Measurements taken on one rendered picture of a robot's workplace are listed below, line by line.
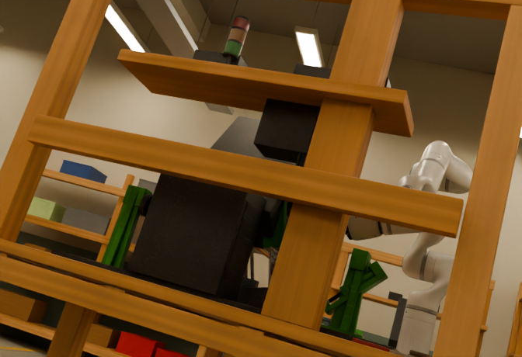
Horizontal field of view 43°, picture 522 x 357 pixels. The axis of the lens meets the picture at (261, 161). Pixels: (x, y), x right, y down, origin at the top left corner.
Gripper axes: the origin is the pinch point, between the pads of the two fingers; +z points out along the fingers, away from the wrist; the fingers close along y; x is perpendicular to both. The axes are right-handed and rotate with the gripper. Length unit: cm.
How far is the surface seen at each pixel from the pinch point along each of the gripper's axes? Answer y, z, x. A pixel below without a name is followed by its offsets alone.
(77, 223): -244, 418, -389
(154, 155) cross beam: 44, 40, 18
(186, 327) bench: 10, 31, 52
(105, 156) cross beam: 46, 56, 17
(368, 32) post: 57, -22, -13
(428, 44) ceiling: -178, 4, -587
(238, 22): 65, 18, -22
